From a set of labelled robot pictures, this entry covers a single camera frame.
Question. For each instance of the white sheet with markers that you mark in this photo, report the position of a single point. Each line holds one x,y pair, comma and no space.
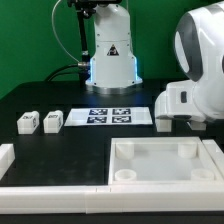
109,116

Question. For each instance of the white right rail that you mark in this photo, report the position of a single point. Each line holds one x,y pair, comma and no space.
216,154

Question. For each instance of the white front rail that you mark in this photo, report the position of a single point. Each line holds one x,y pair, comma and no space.
112,199

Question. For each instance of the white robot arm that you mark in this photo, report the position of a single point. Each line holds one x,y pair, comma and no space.
199,49

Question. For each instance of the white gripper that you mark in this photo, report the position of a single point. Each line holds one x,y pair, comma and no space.
176,102

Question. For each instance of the white rail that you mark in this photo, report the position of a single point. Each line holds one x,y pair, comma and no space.
216,154
7,157
112,199

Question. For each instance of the white square tabletop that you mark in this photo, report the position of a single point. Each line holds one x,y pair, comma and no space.
148,160

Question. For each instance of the white left rail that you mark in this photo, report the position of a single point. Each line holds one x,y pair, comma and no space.
7,157

